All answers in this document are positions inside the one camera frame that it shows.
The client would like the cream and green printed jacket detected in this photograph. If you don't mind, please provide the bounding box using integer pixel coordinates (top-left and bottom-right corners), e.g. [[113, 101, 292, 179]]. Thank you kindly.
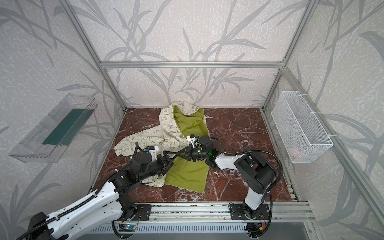
[[114, 102, 210, 193]]

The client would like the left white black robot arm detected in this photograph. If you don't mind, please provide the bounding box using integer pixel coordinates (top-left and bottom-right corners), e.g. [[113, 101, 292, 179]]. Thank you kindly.
[[19, 152, 174, 240]]

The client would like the small green lit circuit board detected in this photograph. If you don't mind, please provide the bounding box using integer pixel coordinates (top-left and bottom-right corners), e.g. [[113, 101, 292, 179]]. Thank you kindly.
[[118, 222, 139, 233]]

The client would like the pink object in basket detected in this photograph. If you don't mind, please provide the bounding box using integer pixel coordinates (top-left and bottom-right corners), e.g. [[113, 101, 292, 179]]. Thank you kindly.
[[289, 147, 302, 159]]

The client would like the green mat in tray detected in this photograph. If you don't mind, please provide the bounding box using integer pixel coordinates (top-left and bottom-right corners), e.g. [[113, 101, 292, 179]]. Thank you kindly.
[[43, 109, 85, 146]]

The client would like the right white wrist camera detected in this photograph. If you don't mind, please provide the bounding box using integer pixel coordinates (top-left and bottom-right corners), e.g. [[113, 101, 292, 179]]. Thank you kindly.
[[187, 134, 200, 148]]

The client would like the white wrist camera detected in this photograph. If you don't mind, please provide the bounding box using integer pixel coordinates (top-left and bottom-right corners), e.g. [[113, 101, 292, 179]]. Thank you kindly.
[[145, 146, 159, 162], [187, 134, 200, 148]]

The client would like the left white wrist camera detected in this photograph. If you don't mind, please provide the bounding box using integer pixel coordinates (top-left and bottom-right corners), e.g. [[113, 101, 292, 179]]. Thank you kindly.
[[145, 146, 159, 162]]

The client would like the white wire mesh basket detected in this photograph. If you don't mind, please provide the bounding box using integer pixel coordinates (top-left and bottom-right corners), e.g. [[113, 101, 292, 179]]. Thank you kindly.
[[272, 91, 334, 164]]

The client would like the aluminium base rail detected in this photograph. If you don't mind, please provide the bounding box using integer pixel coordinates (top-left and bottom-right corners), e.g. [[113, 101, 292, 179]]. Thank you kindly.
[[61, 201, 316, 225]]

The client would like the clear plastic wall tray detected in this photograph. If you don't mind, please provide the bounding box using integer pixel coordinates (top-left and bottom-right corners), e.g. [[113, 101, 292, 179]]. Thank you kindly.
[[9, 94, 98, 163]]

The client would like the left corrugated black cable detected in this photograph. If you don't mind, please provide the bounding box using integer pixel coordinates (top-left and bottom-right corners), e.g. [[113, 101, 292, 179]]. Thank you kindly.
[[14, 191, 100, 240]]

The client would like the aluminium cage frame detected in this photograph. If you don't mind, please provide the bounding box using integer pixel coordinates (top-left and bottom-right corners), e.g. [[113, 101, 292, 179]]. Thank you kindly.
[[60, 1, 384, 224]]

